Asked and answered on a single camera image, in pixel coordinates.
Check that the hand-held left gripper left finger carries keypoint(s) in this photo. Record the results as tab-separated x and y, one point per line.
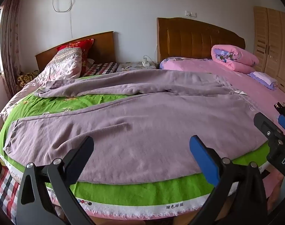
78	152

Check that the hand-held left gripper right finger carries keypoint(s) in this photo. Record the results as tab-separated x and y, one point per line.
203	159

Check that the mauve pants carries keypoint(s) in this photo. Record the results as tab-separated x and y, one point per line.
137	131

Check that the purple white folded cloth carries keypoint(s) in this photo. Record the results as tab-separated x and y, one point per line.
264	79

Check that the green printed bed cloth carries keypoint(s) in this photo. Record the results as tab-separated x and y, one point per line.
142	193

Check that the folded pink floral quilt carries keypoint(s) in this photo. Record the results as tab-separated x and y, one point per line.
236	56

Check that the light wooden wardrobe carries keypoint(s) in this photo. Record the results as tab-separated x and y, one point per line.
273	46

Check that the plaid bed sheet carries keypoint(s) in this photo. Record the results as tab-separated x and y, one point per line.
102	68

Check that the tiger striped blanket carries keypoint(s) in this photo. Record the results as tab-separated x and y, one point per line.
26	79

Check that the pink zigzag patterned quilt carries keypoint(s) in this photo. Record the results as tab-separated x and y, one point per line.
65	63

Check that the nightstand with floral cover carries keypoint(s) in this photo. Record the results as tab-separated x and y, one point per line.
135	66

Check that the red pillow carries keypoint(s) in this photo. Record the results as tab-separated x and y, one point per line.
86	49

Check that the plain wooden headboard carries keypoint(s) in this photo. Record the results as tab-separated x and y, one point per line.
102	45

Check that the white charger on nightstand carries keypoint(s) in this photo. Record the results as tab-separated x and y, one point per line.
146	62

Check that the ribbed wooden headboard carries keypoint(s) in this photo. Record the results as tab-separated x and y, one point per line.
191	39

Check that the white wall socket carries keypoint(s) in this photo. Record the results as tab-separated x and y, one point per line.
190	13

